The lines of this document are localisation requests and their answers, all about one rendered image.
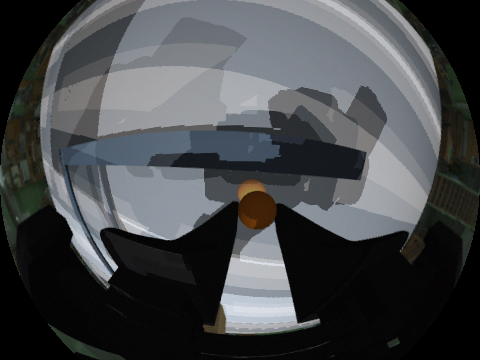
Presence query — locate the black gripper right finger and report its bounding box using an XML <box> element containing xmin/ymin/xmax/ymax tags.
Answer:
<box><xmin>275</xmin><ymin>203</ymin><xmax>409</xmax><ymax>324</ymax></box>

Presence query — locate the translucent orange ball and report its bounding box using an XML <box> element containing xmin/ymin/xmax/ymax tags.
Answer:
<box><xmin>237</xmin><ymin>177</ymin><xmax>267</xmax><ymax>200</ymax></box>

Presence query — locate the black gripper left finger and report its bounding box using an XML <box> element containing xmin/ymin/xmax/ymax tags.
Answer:
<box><xmin>100</xmin><ymin>201</ymin><xmax>239</xmax><ymax>327</ymax></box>

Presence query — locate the dark brown ball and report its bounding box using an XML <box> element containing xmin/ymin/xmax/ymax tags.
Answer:
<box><xmin>239</xmin><ymin>191</ymin><xmax>277</xmax><ymax>229</ymax></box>

